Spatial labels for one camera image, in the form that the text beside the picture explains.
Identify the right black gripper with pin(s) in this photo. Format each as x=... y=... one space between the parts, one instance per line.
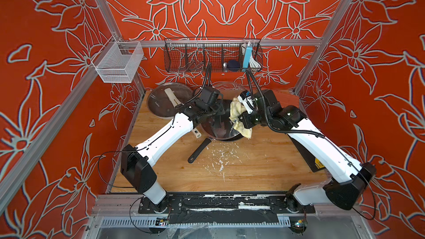
x=244 y=120

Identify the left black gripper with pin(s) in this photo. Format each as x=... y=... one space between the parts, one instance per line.
x=221 y=107

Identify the glass lid white handle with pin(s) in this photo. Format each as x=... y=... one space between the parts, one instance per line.
x=163 y=100

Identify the yellow cleaning cloth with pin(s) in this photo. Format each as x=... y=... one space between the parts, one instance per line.
x=236 y=111

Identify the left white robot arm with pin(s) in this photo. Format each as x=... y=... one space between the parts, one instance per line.
x=137 y=162

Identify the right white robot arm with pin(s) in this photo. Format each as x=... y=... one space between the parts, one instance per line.
x=348 y=176

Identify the black frying pan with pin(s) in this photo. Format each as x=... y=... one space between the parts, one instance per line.
x=202 y=147

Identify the dark blue round object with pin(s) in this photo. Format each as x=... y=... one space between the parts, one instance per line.
x=233 y=66

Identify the black power adapter box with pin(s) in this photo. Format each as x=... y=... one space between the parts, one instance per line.
x=314 y=164

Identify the clear plastic bin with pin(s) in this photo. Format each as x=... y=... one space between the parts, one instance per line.
x=118 y=63

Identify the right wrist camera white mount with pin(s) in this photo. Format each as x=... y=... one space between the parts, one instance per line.
x=245 y=98

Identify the black wire basket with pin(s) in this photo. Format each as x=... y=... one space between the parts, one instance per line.
x=193 y=55

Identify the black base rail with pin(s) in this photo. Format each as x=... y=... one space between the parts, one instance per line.
x=222 y=208

